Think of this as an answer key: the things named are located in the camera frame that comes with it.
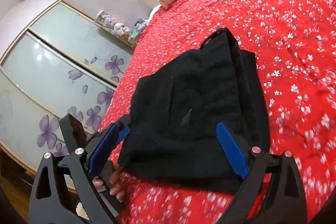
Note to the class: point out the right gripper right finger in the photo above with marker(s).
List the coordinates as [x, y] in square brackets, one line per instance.
[271, 190]

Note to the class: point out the stuffed toy stack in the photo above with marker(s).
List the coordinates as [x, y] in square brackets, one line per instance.
[112, 25]

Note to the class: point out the floral sliding wardrobe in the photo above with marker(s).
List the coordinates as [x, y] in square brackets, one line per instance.
[55, 61]

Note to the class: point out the red floral bedspread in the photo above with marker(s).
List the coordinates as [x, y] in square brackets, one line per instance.
[294, 43]

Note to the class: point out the person left hand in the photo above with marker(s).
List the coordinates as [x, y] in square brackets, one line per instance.
[117, 189]

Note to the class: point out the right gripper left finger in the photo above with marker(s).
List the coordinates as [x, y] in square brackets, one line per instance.
[50, 200]

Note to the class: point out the black pants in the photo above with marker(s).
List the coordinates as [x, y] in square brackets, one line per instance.
[174, 113]

